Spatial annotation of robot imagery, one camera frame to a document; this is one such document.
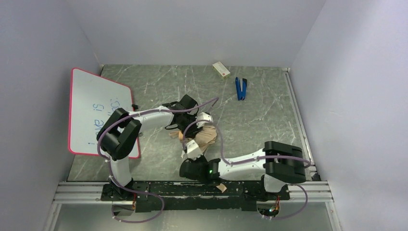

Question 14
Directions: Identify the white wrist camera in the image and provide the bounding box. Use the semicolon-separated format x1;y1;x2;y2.
196;112;213;128
186;140;203;160

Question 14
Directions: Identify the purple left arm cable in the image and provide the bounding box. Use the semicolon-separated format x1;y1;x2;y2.
96;97;220;160

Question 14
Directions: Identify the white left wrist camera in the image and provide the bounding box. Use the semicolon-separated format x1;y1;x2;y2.
196;112;213;128

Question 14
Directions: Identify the beige folding umbrella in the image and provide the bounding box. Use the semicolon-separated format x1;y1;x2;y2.
169;125;228;194

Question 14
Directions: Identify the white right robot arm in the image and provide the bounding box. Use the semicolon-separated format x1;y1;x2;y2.
179;140;311;193

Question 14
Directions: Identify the pink framed whiteboard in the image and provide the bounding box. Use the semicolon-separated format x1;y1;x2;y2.
68;68;133;156

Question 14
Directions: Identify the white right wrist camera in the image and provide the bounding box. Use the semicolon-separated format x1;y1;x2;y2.
186;140;203;160

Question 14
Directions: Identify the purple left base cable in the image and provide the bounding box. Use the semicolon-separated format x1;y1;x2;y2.
106;157;165;224

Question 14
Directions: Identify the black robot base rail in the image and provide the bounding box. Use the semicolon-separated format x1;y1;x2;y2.
100;180;290;213

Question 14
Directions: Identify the small white red box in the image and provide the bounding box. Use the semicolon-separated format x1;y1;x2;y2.
212;62;231;79

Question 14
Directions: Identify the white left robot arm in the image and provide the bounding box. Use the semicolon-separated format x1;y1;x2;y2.
96;95;201;199

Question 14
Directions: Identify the blue stapler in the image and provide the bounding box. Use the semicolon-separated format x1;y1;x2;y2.
235;77;247;101

